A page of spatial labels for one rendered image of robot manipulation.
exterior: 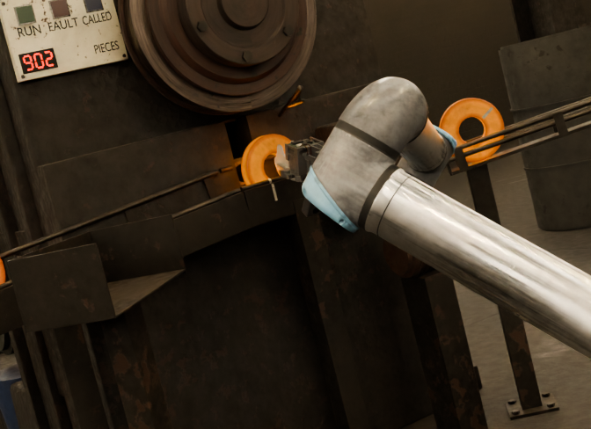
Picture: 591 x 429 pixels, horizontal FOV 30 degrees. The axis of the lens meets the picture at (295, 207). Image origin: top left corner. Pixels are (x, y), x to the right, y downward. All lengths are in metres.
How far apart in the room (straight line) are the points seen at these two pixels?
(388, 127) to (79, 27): 1.00
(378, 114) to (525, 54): 3.36
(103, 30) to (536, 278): 1.27
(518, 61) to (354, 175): 3.42
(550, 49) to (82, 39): 2.90
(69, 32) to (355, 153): 0.98
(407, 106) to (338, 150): 0.14
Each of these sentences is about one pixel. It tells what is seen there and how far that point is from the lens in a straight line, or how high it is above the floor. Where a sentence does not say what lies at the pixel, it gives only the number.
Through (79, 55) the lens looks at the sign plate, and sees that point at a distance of 2.54.
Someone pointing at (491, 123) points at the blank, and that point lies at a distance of 2.69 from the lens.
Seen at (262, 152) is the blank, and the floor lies 0.78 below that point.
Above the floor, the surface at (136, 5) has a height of 1.16.
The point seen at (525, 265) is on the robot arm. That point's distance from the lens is 1.70.
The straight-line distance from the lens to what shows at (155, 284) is 2.13.
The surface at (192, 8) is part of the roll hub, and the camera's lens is 2.42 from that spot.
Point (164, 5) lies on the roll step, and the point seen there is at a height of 1.14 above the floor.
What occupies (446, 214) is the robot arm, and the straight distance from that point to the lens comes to 1.72.
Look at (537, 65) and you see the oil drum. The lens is 5.07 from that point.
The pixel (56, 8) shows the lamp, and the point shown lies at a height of 1.20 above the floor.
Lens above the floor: 0.88
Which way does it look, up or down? 6 degrees down
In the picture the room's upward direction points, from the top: 14 degrees counter-clockwise
